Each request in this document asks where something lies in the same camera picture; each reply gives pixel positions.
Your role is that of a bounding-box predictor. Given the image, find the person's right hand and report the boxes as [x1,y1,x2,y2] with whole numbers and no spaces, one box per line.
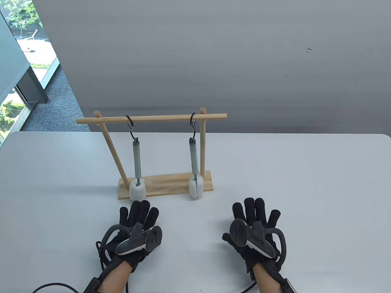
[222,197,283,274]

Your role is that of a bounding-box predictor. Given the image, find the person's left hand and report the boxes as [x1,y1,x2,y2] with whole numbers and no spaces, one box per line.
[104,200,161,273]

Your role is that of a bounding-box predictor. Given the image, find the green handled sponge cup brush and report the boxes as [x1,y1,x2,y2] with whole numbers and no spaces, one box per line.
[188,137,204,200]
[129,137,147,201]

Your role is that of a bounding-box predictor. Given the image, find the person's left forearm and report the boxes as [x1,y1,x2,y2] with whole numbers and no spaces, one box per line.
[99,262,134,293]

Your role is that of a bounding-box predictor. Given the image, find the person's right forearm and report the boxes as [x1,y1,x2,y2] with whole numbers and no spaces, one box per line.
[254,262,288,293]

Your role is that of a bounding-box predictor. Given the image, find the wooden hanging rack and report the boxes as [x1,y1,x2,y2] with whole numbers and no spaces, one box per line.
[76,107,228,201]

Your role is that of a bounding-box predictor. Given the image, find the black wrist-mounted camera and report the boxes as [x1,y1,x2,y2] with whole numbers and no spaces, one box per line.
[275,269,298,293]
[83,269,106,293]

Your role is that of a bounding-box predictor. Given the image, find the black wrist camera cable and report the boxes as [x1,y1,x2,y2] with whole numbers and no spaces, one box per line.
[31,283,84,293]

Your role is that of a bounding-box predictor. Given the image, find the grey window frame post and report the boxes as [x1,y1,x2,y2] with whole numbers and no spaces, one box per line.
[17,66,49,106]

